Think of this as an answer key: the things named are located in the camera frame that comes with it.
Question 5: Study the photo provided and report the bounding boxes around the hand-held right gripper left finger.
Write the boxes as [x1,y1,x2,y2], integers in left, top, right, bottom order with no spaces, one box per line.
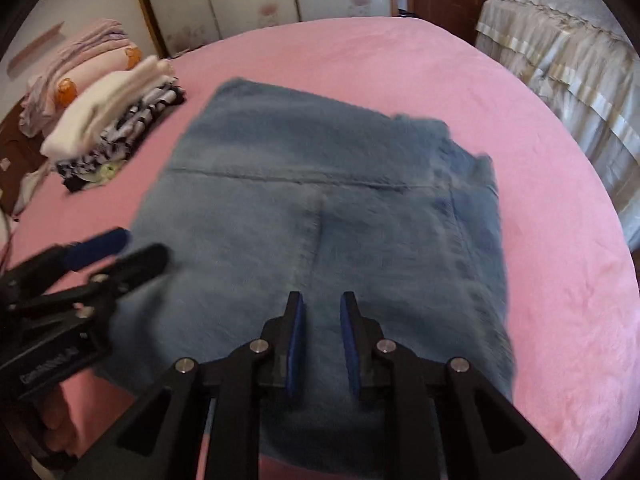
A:
[62,291,306,480]

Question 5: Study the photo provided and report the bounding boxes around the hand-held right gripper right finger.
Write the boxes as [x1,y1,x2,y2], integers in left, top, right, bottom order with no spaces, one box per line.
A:
[340,291,581,480]

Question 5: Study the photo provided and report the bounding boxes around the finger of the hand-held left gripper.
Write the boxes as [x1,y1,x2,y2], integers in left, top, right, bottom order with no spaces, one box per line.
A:
[15,243,170,341]
[0,227,132,306]

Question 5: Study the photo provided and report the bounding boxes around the blue denim jeans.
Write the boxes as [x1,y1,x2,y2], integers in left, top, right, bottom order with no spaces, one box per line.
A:
[92,77,518,480]

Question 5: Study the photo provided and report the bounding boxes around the person's left hand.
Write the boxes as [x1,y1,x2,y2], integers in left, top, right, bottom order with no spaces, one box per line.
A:
[42,385,81,461]

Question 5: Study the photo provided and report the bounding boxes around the black white patterned folded garment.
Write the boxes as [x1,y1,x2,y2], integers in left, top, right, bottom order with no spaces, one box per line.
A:
[55,85,187,193]

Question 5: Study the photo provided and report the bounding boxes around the brown wooden headboard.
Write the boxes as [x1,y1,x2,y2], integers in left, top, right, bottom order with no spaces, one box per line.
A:
[0,95,51,216]

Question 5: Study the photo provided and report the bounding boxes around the pink folded quilt orange print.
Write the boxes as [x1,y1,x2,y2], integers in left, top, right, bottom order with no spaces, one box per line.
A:
[20,45,143,136]

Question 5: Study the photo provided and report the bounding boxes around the lilac folded blanket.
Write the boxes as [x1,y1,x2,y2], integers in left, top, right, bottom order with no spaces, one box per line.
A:
[30,19,131,81]

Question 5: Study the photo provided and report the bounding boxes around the pink fleece bed blanket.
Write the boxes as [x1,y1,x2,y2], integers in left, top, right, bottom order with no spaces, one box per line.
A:
[0,16,640,480]

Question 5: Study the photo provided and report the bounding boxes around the bed with beige ruffled cover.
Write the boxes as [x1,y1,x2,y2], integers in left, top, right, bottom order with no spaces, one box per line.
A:
[472,0,640,251]

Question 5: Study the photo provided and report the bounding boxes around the pink wall shelf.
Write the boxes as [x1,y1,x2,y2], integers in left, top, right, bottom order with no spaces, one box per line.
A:
[7,22,66,78]

